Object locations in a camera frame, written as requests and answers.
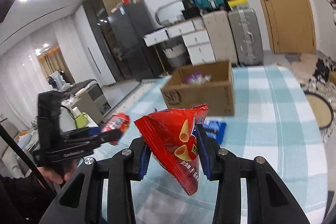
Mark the woven laundry basket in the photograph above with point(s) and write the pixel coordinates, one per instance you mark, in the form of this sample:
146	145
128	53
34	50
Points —
174	56

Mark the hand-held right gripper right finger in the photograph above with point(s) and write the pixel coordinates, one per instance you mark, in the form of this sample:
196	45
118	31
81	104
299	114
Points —
203	155

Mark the beige curtain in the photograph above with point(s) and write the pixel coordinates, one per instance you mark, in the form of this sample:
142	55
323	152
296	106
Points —
55	61

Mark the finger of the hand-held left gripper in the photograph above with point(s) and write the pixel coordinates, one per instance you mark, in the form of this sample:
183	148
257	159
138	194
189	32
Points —
107	138
94	130

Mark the red cone snack packet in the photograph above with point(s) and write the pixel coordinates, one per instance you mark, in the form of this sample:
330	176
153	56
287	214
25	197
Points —
170	140

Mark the chrome tube frame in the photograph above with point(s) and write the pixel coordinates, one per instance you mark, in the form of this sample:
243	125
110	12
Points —
160	10

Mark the dark glass wardrobe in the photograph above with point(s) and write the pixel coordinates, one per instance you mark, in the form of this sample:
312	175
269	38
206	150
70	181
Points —
99	29

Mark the round black rimmed stool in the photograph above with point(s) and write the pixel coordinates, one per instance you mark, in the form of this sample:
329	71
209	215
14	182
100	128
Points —
319	111

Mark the blue snack packet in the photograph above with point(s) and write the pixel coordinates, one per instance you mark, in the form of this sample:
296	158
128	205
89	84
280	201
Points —
216	132

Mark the black box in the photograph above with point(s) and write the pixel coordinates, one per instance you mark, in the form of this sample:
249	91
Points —
191	13

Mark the white desk with drawers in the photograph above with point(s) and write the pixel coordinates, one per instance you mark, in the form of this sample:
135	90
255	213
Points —
197	40

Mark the person's left hand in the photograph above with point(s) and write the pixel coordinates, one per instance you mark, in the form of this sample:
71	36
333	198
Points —
48	174

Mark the grey sofa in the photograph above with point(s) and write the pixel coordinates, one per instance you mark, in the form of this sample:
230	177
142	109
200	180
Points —
92	98

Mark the black fridge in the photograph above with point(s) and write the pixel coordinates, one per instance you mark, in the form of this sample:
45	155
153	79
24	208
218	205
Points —
131	40

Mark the person's left forearm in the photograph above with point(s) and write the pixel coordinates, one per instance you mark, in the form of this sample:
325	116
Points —
36	192

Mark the beige suitcase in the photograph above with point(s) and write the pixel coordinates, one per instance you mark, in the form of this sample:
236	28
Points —
220	37

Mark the brown cardboard box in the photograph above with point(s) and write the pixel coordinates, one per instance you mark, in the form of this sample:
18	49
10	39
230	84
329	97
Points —
199	100

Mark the scattered heap of shoes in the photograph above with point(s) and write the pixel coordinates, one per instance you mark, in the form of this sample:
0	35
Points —
320	74

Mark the green mug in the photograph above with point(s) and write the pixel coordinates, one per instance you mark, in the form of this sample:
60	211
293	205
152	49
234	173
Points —
81	120

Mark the purple snack packet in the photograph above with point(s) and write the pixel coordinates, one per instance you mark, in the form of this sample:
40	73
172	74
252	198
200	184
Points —
194	79

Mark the beige fluffy rug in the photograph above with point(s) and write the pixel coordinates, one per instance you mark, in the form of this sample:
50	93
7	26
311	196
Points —
303	65

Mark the silver suitcase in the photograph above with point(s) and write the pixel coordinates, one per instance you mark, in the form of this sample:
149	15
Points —
245	35

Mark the black bag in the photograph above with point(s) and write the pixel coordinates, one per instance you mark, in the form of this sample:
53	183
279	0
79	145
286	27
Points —
187	1

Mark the wooden door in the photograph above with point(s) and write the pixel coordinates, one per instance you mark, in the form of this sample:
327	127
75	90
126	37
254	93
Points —
286	3

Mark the small red snack packet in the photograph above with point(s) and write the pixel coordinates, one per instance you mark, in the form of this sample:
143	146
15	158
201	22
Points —
116	121

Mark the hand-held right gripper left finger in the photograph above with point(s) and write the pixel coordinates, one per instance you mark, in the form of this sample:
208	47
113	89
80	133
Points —
144	163

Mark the white curtain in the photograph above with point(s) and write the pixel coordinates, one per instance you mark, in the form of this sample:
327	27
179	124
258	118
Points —
15	77

